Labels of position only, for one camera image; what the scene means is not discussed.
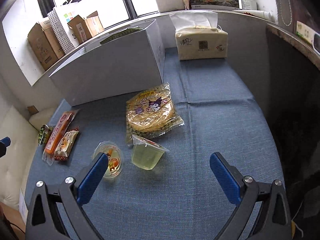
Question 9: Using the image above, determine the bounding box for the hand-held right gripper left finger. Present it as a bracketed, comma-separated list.
[25, 152, 109, 240]

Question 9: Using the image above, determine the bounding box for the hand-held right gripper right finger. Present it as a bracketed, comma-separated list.
[209, 152, 293, 240]

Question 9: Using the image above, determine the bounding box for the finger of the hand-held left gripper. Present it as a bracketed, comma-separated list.
[0, 137, 11, 158]

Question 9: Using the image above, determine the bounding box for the orange print jelly cup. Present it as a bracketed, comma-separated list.
[93, 141, 125, 179]

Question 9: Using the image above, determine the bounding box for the white storage box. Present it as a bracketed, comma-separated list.
[48, 19, 165, 107]

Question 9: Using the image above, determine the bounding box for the cream leather sofa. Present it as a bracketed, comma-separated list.
[0, 105, 54, 210]

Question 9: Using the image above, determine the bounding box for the small dark green packet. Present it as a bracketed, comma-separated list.
[37, 124, 53, 146]

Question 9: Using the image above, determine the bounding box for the cream red snack packet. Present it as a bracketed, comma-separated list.
[54, 127, 80, 164]

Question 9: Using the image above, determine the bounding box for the orange long snack packet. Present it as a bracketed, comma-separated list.
[42, 109, 80, 165]

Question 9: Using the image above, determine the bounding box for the blue tablecloth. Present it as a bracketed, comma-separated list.
[22, 47, 287, 240]

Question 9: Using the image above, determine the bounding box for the green jelly cup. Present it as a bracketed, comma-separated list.
[131, 134, 170, 170]

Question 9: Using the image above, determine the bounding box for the yellow chip packet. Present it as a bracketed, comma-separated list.
[126, 82, 185, 144]

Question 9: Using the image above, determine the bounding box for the tall brown cardboard box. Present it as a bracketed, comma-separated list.
[27, 17, 66, 71]

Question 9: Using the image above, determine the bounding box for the white polka dot paper bag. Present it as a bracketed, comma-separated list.
[47, 0, 84, 55]

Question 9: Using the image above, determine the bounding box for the yellow tissue pack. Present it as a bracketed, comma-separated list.
[169, 11, 228, 61]

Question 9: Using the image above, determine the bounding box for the small open cardboard box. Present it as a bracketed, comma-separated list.
[67, 11, 105, 44]

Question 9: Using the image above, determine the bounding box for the white plastic container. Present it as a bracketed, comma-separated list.
[312, 32, 320, 53]

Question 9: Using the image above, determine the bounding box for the green white tissue pack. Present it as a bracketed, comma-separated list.
[296, 20, 315, 43]

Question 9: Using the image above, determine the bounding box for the white tube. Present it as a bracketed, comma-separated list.
[234, 9, 272, 19]

